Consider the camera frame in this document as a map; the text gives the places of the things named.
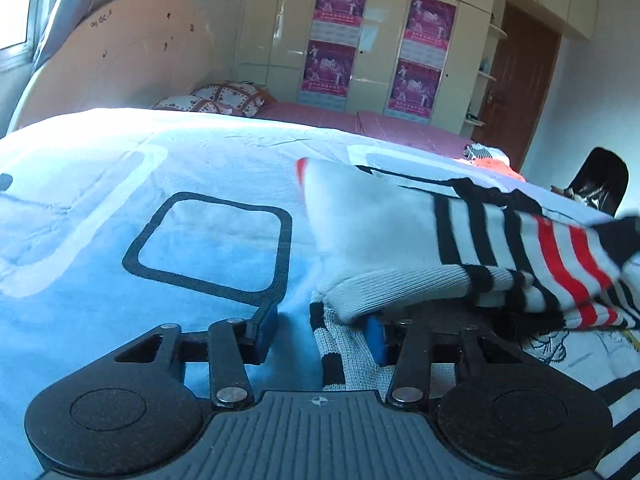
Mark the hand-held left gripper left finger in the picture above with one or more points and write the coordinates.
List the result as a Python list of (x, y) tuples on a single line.
[(264, 329)]

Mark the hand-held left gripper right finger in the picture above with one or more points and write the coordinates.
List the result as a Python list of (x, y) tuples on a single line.
[(376, 337)]

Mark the striped knit sweater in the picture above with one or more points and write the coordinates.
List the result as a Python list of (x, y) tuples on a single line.
[(385, 230)]

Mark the blue patterned blanket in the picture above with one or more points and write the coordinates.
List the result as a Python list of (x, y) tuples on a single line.
[(90, 220)]

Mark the orange cloth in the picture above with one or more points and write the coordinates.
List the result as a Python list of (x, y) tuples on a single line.
[(497, 167)]

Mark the zebra print cloth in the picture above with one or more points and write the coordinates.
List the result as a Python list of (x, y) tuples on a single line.
[(477, 152)]

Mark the pink bed sheet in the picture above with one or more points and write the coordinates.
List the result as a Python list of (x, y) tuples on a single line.
[(345, 122)]

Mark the red patterned pillow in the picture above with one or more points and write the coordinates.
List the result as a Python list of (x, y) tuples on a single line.
[(232, 96), (185, 104)]

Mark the black chair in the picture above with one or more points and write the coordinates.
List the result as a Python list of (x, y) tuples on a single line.
[(602, 175)]

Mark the brown wooden door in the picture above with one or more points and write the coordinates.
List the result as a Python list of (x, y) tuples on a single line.
[(525, 85)]

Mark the beige wooden headboard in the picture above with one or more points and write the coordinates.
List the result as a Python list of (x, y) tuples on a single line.
[(135, 55)]

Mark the cream wardrobe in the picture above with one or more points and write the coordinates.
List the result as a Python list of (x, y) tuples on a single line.
[(275, 25)]

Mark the blue curtain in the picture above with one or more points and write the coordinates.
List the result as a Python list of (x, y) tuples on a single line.
[(62, 15)]

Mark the window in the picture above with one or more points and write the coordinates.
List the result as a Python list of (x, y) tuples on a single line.
[(15, 5)]

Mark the purple wall poster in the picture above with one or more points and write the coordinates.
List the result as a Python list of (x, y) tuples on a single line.
[(341, 7), (429, 30), (413, 91), (327, 75)]

